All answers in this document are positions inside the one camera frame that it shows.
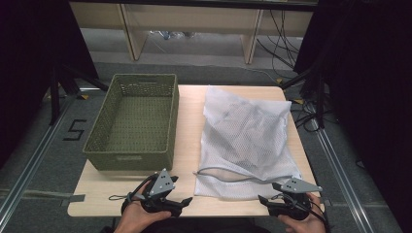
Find hanging black cables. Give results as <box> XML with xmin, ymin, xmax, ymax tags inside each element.
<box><xmin>256</xmin><ymin>9</ymin><xmax>300</xmax><ymax>71</ymax></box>

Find black curtain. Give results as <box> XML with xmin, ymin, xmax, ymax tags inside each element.
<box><xmin>0</xmin><ymin>0</ymin><xmax>100</xmax><ymax>169</ymax></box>
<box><xmin>292</xmin><ymin>0</ymin><xmax>412</xmax><ymax>233</ymax></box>

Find light wooden shelf unit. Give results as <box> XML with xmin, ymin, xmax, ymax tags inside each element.
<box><xmin>68</xmin><ymin>1</ymin><xmax>315</xmax><ymax>65</ymax></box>

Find green woven basket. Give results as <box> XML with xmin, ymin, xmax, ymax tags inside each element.
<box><xmin>82</xmin><ymin>73</ymin><xmax>180</xmax><ymax>172</ymax></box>

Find white mesh laundry bag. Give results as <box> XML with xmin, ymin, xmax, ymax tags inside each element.
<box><xmin>193</xmin><ymin>85</ymin><xmax>304</xmax><ymax>200</ymax></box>

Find thin white floor cable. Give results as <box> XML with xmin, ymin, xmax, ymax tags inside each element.
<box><xmin>207</xmin><ymin>63</ymin><xmax>280</xmax><ymax>83</ymax></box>

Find grey lanyard loop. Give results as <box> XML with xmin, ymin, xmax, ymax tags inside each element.
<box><xmin>108</xmin><ymin>193</ymin><xmax>132</xmax><ymax>202</ymax></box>

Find metal floor rail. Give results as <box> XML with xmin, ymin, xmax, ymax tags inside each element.
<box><xmin>310</xmin><ymin>117</ymin><xmax>377</xmax><ymax>233</ymax></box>
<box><xmin>0</xmin><ymin>93</ymin><xmax>82</xmax><ymax>222</ymax></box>

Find person's dark clothing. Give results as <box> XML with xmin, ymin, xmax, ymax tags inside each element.
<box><xmin>100</xmin><ymin>216</ymin><xmax>286</xmax><ymax>233</ymax></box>

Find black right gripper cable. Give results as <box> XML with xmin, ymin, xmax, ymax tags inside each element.
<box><xmin>307</xmin><ymin>202</ymin><xmax>331</xmax><ymax>233</ymax></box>

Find clear plastic wrapping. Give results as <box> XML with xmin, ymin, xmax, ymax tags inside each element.
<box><xmin>150</xmin><ymin>29</ymin><xmax>197</xmax><ymax>41</ymax></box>

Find grey tape strip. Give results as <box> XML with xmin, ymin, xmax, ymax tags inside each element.
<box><xmin>0</xmin><ymin>188</ymin><xmax>86</xmax><ymax>204</ymax></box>

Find black cables on floor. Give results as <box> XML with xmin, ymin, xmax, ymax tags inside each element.
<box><xmin>290</xmin><ymin>96</ymin><xmax>326</xmax><ymax>134</ymax></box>

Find black metal stand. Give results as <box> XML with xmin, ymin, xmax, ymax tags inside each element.
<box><xmin>280</xmin><ymin>64</ymin><xmax>328</xmax><ymax>130</ymax></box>
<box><xmin>48</xmin><ymin>62</ymin><xmax>110</xmax><ymax>126</ymax></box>

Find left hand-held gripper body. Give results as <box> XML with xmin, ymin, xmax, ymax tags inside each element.
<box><xmin>141</xmin><ymin>168</ymin><xmax>184</xmax><ymax>218</ymax></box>

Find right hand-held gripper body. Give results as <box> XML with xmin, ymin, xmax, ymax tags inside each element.
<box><xmin>267</xmin><ymin>177</ymin><xmax>324</xmax><ymax>221</ymax></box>

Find person's left hand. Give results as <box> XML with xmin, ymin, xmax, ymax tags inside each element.
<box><xmin>113</xmin><ymin>181</ymin><xmax>172</xmax><ymax>233</ymax></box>

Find person's right hand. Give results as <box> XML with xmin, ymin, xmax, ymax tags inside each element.
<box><xmin>278</xmin><ymin>192</ymin><xmax>326</xmax><ymax>233</ymax></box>

